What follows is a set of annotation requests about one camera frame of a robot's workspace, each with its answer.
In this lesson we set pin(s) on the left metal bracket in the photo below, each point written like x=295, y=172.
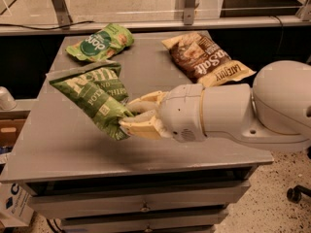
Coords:
x=62, y=14

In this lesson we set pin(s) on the small green snack bag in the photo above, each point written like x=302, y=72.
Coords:
x=103, y=44

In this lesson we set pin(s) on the lower grey drawer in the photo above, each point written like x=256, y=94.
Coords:
x=145, y=222

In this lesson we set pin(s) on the green jalapeno chip bag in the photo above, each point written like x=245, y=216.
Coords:
x=96, y=89

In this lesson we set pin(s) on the upper grey drawer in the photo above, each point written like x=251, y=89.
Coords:
x=123, y=202

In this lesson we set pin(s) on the white cup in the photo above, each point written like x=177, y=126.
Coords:
x=7, y=101

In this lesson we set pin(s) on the cardboard box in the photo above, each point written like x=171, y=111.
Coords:
x=9, y=131

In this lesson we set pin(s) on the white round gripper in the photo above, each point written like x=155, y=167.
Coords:
x=182, y=112

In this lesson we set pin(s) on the black chair caster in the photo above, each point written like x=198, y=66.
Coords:
x=295, y=194

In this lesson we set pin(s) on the grey drawer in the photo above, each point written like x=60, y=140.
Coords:
x=145, y=222
x=123, y=202

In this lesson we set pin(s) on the middle metal bracket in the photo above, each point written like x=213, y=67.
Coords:
x=189, y=11

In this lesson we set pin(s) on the white blue paper bag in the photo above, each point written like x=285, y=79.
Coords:
x=14, y=209

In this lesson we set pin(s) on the grey drawer cabinet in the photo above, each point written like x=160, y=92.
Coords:
x=60, y=151

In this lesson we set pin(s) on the brown sea salt chip bag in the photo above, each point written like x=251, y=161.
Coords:
x=203, y=61

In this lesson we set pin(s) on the metal bracket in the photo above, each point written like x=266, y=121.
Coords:
x=189, y=11
x=62, y=14

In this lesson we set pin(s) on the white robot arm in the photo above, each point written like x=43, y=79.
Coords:
x=273, y=113

